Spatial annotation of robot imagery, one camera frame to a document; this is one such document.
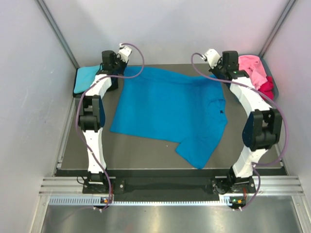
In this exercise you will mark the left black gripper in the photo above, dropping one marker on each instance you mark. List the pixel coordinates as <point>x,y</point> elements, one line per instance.
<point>116,57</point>

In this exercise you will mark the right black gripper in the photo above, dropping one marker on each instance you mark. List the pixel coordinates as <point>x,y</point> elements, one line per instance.
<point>212,71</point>

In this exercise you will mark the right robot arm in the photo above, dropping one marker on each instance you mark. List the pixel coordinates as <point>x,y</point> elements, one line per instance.
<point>263,126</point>

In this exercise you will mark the pink t-shirt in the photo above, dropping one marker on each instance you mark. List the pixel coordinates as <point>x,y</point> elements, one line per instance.
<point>254,68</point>

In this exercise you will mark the folded light blue t-shirt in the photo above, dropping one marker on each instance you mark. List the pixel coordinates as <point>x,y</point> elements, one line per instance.
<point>85,76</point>

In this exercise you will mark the folded black t-shirt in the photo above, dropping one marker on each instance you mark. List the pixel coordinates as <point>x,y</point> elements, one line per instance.
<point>102,83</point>

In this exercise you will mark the magenta t-shirt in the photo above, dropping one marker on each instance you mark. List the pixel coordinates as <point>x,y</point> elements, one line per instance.
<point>268,87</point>

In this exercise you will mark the blue-grey laundry basket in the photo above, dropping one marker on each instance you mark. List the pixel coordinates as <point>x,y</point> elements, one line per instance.
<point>269,73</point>

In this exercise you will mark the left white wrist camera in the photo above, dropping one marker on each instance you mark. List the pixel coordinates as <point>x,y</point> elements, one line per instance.
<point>124,52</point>

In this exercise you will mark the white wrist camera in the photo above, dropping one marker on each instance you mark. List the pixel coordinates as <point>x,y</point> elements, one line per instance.
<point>211,56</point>
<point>124,52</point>

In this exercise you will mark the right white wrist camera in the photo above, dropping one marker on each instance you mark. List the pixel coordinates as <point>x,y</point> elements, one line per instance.
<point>211,56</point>

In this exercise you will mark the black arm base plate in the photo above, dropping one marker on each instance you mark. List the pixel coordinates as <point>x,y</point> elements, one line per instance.
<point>208,185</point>

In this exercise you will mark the slotted cable duct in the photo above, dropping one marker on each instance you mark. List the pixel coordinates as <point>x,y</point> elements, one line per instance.
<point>103,201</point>

